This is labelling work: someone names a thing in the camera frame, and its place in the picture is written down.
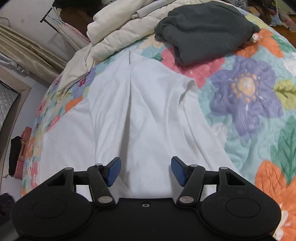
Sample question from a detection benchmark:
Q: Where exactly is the beige curtain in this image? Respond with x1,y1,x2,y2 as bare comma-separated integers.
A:
0,23,68,84

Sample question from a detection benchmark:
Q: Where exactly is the floral printed blanket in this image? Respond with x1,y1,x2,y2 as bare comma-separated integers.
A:
20,5,296,241

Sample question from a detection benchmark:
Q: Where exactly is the cream bed sheet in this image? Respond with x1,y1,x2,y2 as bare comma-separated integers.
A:
56,44,97,98

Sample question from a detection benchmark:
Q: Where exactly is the black clothes rack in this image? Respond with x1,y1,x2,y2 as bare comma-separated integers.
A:
39,6,63,36

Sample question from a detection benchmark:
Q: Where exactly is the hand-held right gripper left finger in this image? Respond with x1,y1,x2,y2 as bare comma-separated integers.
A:
47,157,122,207

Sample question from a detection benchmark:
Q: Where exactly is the white shirt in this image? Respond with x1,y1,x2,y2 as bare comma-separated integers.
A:
40,47,240,199

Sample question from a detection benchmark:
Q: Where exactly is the cream puffer jacket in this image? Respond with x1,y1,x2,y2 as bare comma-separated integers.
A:
87,0,199,61

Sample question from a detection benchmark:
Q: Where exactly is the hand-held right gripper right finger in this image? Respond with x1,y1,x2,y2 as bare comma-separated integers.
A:
171,156,245,206

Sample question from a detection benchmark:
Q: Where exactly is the pink hanging garment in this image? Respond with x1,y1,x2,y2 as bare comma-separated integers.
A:
57,22,91,53

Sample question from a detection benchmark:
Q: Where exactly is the black cloth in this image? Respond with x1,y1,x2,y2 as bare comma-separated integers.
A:
9,136,22,177

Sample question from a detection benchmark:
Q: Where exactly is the dark grey folded sweater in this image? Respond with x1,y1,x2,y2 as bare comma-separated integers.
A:
154,1,260,66

